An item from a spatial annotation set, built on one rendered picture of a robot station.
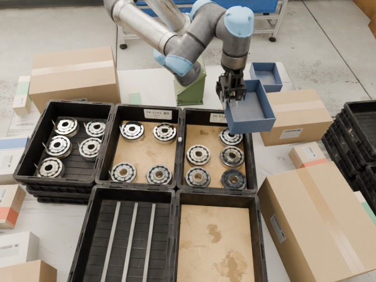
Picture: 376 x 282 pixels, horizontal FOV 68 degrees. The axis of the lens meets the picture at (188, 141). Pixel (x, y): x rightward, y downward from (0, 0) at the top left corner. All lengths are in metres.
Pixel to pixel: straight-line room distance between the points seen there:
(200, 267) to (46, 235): 0.64
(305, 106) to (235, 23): 0.84
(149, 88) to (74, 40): 1.87
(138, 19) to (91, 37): 2.48
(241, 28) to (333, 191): 0.73
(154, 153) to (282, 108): 0.66
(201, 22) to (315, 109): 0.86
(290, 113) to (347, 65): 2.09
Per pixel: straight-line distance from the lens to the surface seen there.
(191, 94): 1.52
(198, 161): 1.16
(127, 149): 1.25
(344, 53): 3.63
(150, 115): 1.29
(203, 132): 1.29
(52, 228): 1.31
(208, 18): 0.82
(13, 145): 1.48
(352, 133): 2.01
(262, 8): 3.22
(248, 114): 1.06
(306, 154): 1.42
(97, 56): 1.61
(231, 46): 0.79
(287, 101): 1.49
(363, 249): 1.17
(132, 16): 0.98
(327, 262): 1.09
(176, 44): 0.83
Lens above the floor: 1.85
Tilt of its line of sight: 54 degrees down
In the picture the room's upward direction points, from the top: 4 degrees clockwise
